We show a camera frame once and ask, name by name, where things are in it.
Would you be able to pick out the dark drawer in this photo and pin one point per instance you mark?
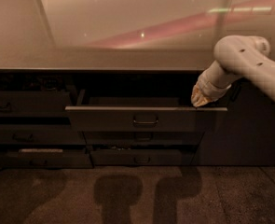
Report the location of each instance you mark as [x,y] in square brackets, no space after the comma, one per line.
[141,157]
[141,114]
[45,158]
[34,103]
[143,138]
[40,135]

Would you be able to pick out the dark clutter in drawer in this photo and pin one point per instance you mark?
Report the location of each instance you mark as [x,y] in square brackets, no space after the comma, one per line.
[23,82]

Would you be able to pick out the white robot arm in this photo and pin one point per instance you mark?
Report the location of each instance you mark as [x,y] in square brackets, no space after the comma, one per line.
[236,56]

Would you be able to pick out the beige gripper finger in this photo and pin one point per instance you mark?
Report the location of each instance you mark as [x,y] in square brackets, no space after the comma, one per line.
[200,96]

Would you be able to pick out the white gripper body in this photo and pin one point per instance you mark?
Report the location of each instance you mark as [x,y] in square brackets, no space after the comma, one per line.
[205,86]

